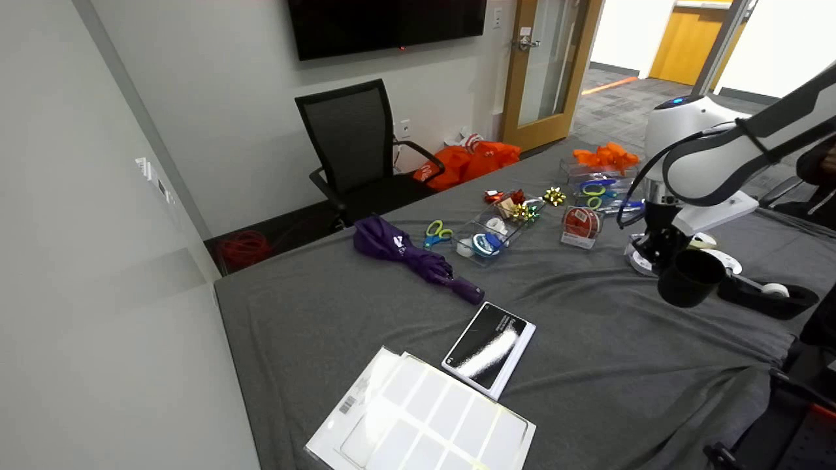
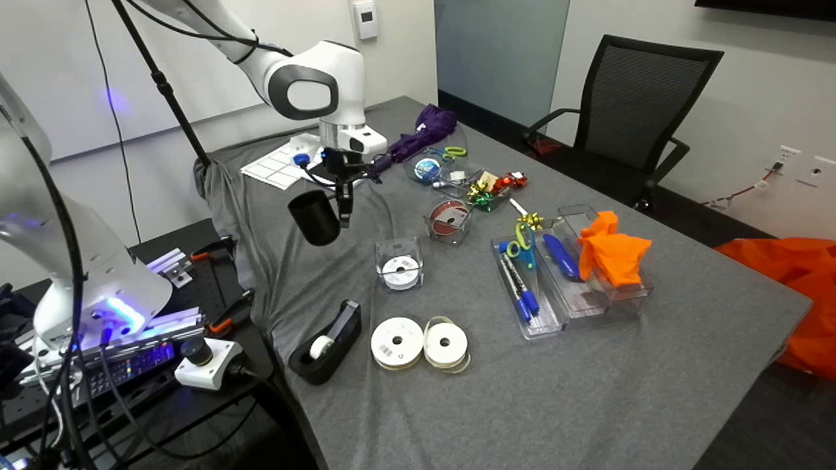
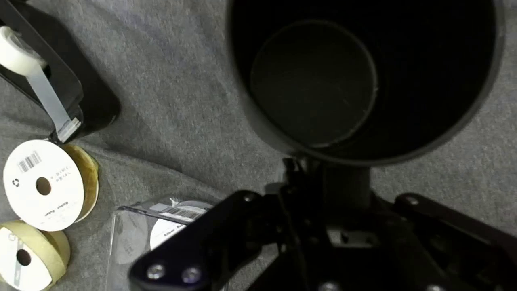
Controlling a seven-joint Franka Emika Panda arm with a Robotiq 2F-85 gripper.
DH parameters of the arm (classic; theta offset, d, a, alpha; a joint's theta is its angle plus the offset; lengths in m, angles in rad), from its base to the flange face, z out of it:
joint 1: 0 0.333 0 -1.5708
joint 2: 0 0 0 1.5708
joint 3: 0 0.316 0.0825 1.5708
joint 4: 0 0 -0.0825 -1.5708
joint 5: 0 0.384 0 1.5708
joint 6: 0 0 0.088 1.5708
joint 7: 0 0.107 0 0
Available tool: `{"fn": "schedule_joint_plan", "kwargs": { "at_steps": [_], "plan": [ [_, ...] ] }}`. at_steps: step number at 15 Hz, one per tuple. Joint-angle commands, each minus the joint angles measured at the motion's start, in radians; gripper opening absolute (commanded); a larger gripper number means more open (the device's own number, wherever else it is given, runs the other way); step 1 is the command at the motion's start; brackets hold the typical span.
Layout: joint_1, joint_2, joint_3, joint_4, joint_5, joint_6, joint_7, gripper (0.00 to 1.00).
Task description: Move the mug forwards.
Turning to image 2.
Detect black mesh office chair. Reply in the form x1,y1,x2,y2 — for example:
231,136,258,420
521,33,726,217

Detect black tape dispenser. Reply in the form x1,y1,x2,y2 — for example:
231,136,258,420
289,297,363,386

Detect blue capped pens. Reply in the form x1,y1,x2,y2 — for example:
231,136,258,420
496,251,545,327

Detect white wall thermostat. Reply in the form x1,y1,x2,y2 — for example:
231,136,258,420
350,0,381,42

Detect black mug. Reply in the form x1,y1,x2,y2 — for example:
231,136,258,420
285,187,346,249

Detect white label sheet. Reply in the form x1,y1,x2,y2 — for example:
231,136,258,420
238,130,330,192

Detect gold gift bow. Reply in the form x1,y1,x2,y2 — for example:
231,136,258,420
508,195,548,234

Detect clear case with white ribbon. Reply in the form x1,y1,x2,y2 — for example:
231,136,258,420
373,239,430,294

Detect gray table cloth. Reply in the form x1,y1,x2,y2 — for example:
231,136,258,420
191,93,816,470

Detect small cream ribbon spool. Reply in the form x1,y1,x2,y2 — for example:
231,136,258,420
420,314,473,378

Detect white wall outlet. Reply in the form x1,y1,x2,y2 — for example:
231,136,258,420
803,151,836,191
776,140,806,173

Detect thick blue marker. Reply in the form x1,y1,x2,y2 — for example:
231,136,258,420
541,230,584,283

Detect orange tissue paper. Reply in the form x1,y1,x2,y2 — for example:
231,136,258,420
576,209,657,293

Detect black wall television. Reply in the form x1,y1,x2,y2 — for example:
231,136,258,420
692,0,836,24

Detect robot control box with lights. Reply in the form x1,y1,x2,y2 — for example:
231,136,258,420
51,302,206,413

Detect thin black hanging cable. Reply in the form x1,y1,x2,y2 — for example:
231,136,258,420
81,0,146,246

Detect large white ribbon spool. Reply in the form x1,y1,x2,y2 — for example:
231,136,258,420
368,314,430,377

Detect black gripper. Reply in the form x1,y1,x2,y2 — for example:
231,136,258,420
308,144,371,230

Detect clear box with blue white ribbons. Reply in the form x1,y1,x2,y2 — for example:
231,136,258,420
411,155,473,192

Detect clear case with red ribbon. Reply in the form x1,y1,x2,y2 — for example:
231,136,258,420
424,195,475,249

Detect red gold green bows cluster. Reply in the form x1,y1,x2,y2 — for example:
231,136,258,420
466,168,532,213

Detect orange plastic bag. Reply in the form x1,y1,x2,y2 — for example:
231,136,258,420
713,234,836,384

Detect black tripod pole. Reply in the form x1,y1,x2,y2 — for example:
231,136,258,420
110,0,214,168

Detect black equipment cart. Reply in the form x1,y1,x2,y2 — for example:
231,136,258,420
0,217,299,470

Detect clear plastic organizer tray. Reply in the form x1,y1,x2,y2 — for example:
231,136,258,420
492,203,653,341

